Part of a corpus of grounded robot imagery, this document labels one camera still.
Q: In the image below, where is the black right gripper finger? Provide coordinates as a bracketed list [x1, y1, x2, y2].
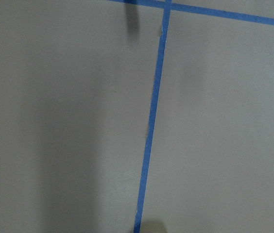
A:
[140, 220, 164, 233]

